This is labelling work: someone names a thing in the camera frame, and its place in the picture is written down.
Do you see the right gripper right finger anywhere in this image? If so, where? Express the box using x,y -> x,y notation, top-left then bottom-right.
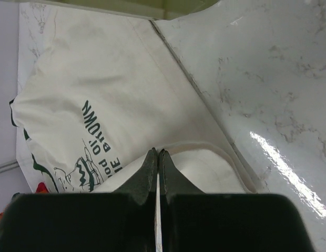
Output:
158,150 -> 314,251

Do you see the white and green t shirt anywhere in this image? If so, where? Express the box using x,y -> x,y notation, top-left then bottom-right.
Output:
9,17 -> 266,252

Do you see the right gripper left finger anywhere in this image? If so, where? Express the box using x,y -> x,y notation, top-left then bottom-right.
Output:
0,149 -> 158,251

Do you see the olive green plastic bin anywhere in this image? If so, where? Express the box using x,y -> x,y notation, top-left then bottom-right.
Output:
19,0 -> 224,20

